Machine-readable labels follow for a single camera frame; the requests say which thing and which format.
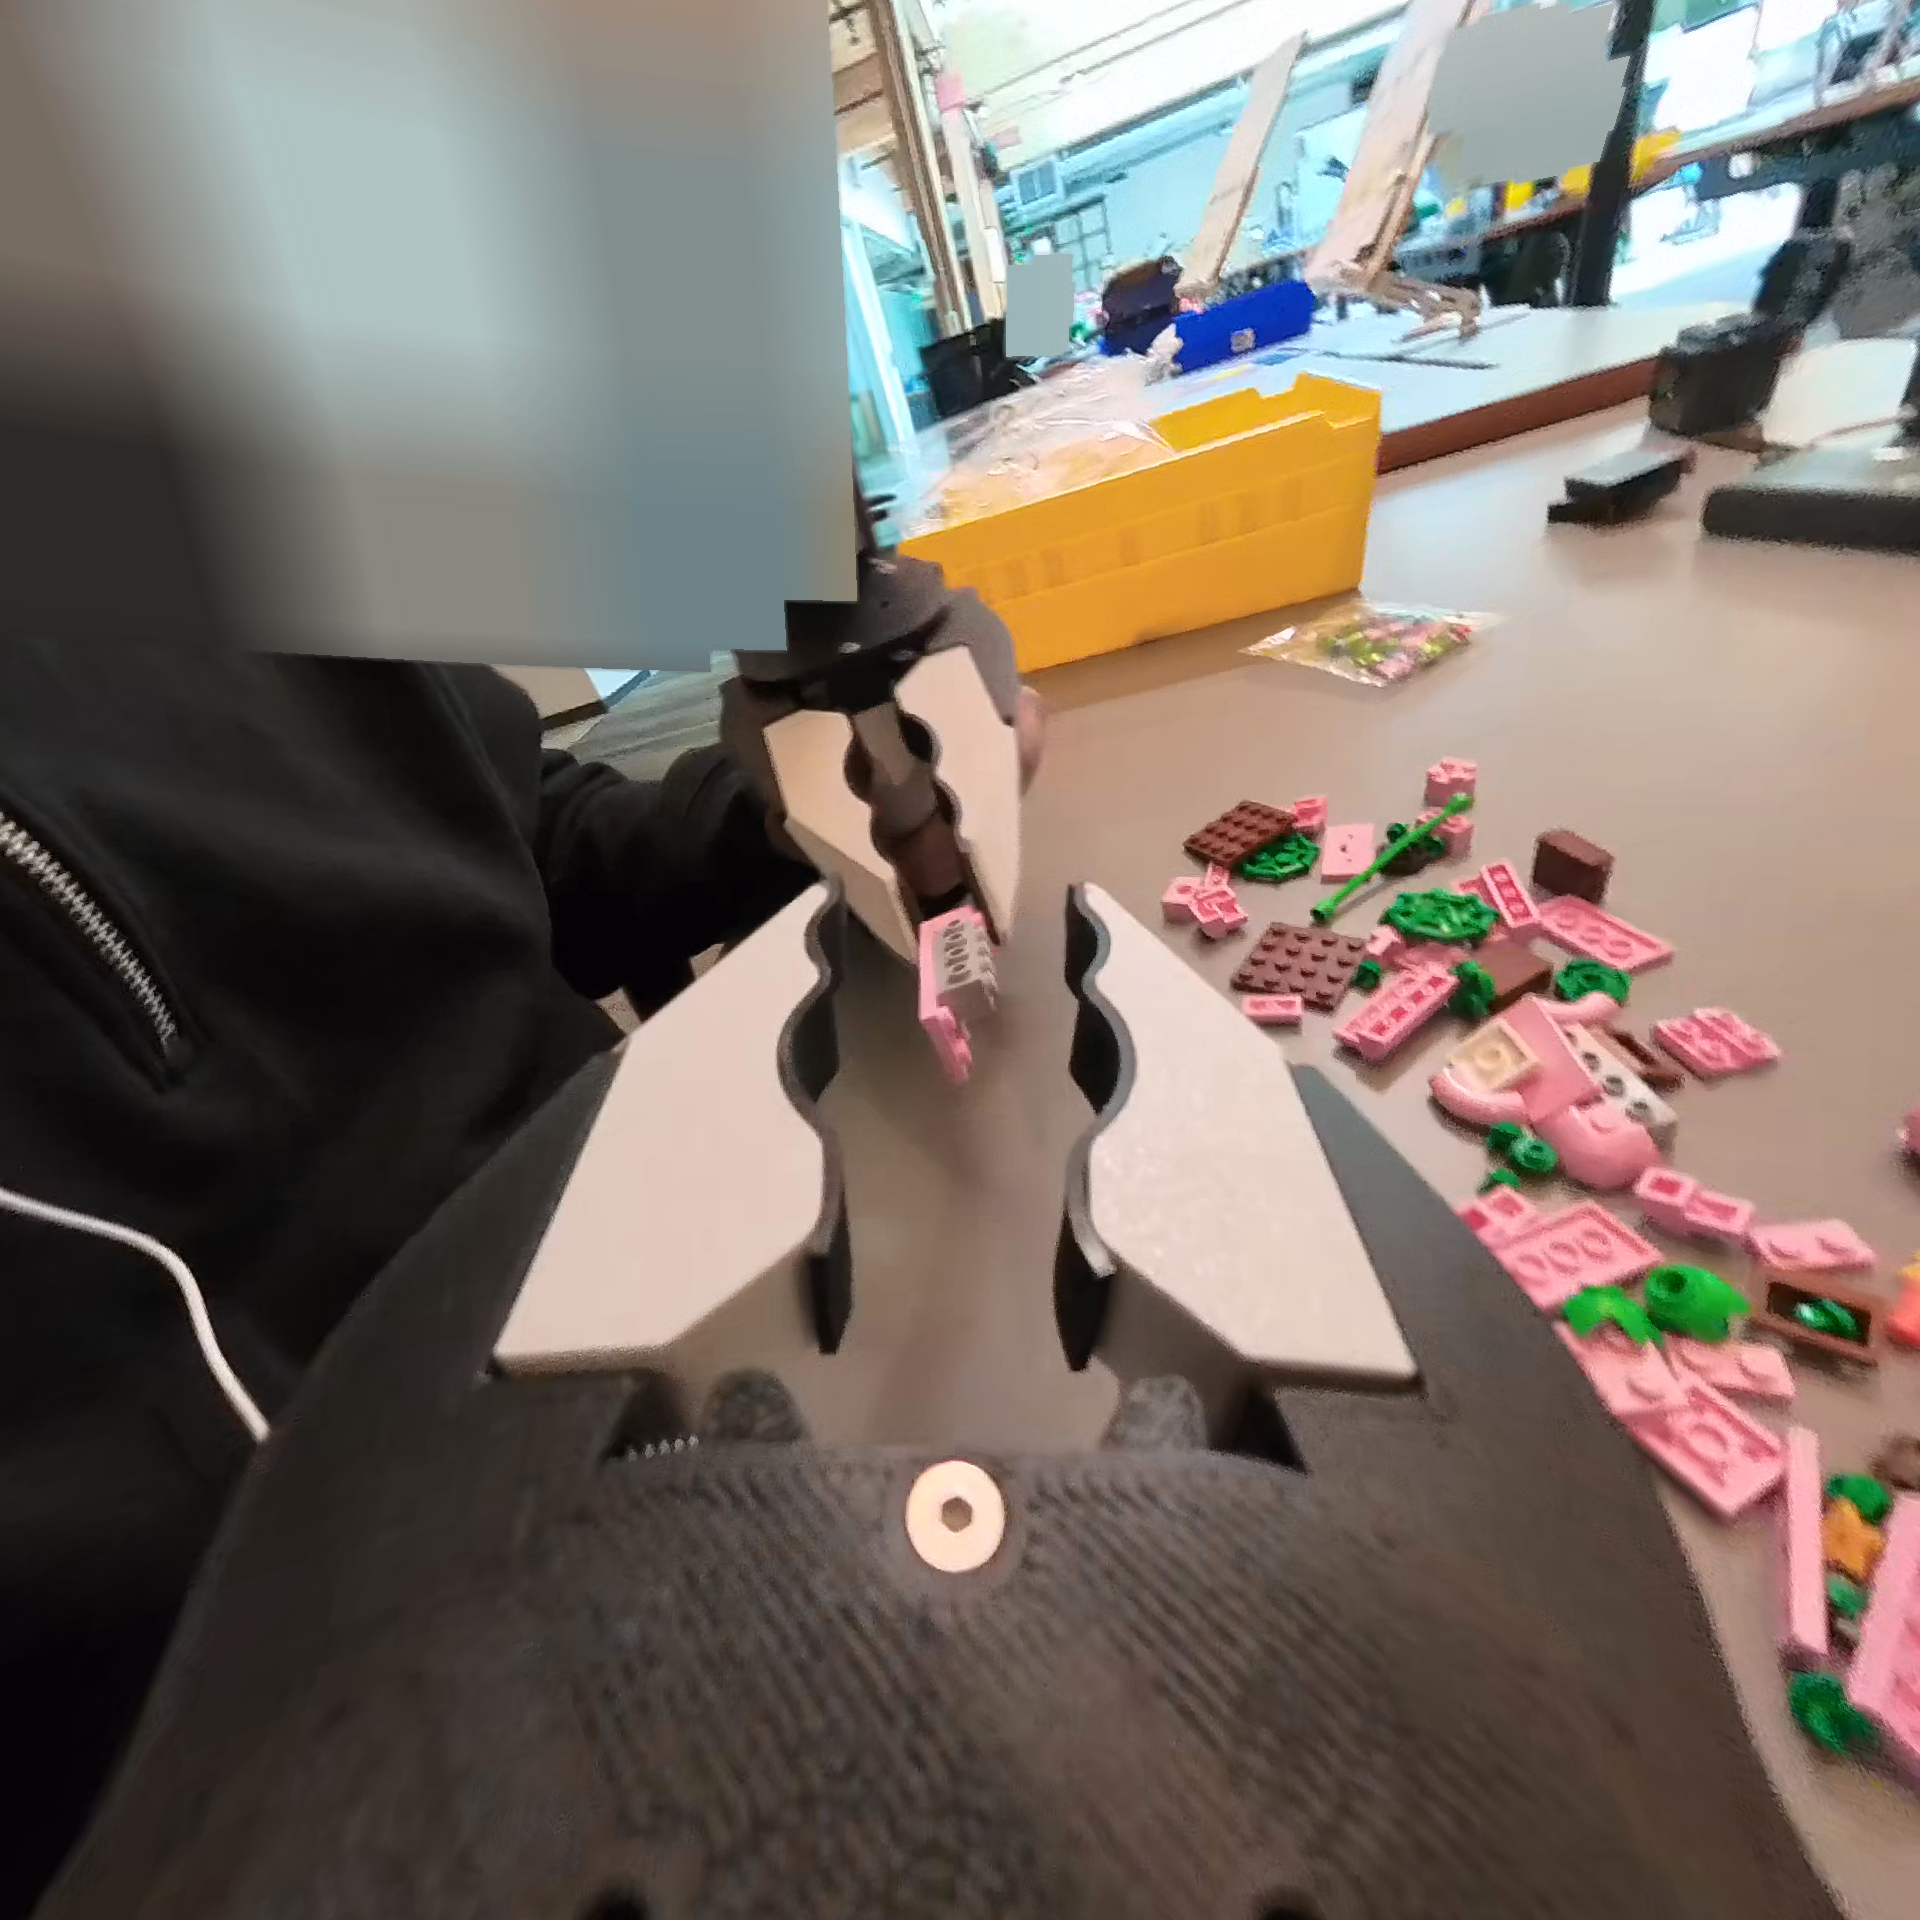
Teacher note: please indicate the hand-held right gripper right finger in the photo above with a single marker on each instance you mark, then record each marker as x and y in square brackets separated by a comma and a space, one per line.
[1243, 1214]

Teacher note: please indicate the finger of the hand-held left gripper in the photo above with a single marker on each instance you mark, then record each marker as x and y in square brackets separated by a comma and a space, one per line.
[825, 809]
[973, 765]

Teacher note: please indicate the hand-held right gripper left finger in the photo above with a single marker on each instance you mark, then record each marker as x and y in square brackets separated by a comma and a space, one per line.
[674, 1201]

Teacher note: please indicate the grey side-stud brick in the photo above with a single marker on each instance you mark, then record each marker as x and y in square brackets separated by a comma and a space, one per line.
[971, 960]

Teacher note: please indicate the long pink plate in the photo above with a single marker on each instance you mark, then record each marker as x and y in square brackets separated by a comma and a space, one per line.
[949, 1037]

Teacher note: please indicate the brown square plate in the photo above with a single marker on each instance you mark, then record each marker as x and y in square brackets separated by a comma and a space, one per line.
[1298, 963]
[1236, 833]

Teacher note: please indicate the pile of pink toy bricks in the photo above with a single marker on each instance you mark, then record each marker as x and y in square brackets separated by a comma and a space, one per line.
[1575, 1245]

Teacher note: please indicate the small clear plastic bag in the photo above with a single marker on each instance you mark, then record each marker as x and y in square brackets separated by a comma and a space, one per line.
[1371, 639]

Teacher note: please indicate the crumpled clear plastic bags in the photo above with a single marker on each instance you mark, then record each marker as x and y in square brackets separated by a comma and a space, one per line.
[1036, 434]

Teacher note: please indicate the yellow plastic bin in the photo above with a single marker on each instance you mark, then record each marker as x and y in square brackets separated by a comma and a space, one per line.
[1170, 539]

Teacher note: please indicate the green web piece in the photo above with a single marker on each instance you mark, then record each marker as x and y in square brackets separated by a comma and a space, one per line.
[1435, 914]
[1282, 858]

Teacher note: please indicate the pink smiling face tile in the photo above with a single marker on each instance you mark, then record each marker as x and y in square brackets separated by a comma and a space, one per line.
[1347, 849]

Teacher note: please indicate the green vine piece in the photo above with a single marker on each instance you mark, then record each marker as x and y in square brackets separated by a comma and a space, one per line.
[1387, 862]

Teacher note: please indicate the brown arch brick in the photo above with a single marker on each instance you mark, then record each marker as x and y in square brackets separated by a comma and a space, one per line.
[1573, 867]

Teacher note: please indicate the blue plastic bin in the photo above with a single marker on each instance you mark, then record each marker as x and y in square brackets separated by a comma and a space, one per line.
[1243, 328]

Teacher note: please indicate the short cardboard board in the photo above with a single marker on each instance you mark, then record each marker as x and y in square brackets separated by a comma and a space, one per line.
[1236, 165]

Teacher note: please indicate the tall cardboard board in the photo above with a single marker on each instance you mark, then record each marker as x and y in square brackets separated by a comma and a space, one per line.
[1387, 165]

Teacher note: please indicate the small black battery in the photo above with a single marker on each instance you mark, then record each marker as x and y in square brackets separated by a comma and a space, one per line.
[1621, 488]

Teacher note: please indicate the black charger cube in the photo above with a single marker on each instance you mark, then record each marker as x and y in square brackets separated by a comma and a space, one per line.
[1716, 382]

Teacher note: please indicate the flat black box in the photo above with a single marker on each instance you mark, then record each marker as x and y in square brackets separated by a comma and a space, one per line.
[1815, 511]

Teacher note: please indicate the black ceiling pole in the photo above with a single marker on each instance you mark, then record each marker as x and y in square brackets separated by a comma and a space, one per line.
[1607, 149]

